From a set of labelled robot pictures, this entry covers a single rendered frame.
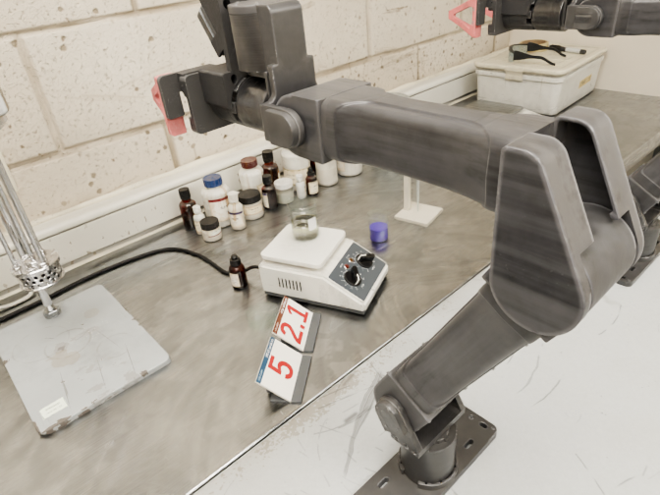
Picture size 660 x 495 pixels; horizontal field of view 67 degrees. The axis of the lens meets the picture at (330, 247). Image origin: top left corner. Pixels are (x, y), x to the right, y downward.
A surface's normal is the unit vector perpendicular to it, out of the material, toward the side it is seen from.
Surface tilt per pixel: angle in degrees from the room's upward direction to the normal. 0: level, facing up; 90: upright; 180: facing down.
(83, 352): 0
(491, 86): 93
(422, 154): 87
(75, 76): 90
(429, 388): 82
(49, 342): 0
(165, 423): 0
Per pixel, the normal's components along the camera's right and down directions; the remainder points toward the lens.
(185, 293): -0.08, -0.84
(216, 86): -0.74, 0.41
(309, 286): -0.40, 0.52
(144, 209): 0.67, 0.34
